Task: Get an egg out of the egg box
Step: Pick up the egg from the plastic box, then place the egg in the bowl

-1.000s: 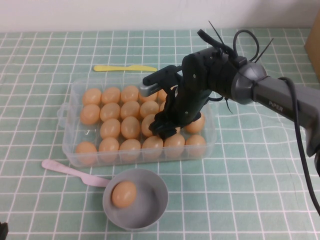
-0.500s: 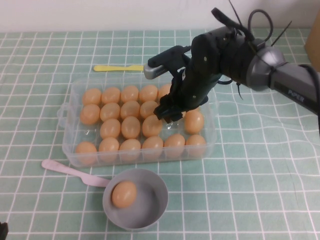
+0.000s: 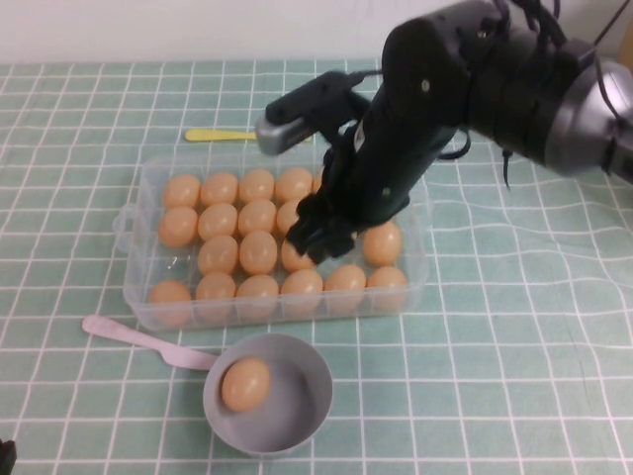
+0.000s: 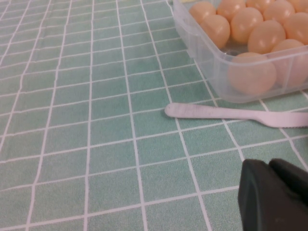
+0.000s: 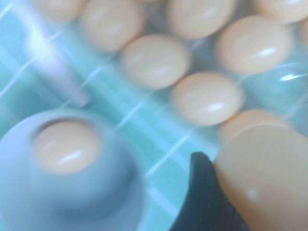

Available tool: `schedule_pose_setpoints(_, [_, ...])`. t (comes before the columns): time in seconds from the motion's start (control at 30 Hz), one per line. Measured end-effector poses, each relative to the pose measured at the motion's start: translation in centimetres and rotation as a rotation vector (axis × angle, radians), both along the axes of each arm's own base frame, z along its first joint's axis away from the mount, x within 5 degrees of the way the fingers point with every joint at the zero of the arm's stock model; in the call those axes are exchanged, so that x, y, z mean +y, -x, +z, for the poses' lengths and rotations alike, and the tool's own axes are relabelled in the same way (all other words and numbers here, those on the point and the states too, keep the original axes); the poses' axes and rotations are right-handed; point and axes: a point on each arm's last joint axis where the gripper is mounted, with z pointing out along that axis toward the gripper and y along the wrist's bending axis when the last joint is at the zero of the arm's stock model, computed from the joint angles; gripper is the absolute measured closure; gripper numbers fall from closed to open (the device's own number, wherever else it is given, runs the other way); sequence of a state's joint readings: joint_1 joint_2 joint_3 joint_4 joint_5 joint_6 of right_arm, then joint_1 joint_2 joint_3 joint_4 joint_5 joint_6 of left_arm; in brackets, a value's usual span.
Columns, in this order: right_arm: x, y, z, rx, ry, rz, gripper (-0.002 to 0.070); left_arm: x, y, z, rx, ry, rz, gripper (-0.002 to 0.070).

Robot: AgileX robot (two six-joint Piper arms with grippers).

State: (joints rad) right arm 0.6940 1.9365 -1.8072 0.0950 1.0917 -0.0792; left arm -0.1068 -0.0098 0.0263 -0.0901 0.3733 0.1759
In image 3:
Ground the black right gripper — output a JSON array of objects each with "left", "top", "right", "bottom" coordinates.
[{"left": 285, "top": 92, "right": 466, "bottom": 267}]

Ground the clear plastic egg box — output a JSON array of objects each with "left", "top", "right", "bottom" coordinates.
[{"left": 112, "top": 151, "right": 430, "bottom": 332}]

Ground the yellow plastic knife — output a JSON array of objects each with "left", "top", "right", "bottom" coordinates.
[{"left": 184, "top": 128, "right": 258, "bottom": 143}]

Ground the grey round bowl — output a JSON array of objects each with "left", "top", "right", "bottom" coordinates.
[{"left": 202, "top": 332, "right": 334, "bottom": 455}]

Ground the pink plastic knife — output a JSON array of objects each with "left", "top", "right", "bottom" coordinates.
[{"left": 81, "top": 315, "right": 219, "bottom": 371}]

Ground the green white checked tablecloth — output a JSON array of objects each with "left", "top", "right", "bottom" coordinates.
[{"left": 0, "top": 54, "right": 633, "bottom": 475}]

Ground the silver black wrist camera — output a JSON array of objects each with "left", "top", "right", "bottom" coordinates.
[{"left": 254, "top": 70, "right": 373, "bottom": 156}]

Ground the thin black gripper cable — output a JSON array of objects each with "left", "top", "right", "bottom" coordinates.
[{"left": 434, "top": 126, "right": 472, "bottom": 162}]

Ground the thick black camera cable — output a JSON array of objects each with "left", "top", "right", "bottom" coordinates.
[{"left": 494, "top": 0, "right": 545, "bottom": 31}]

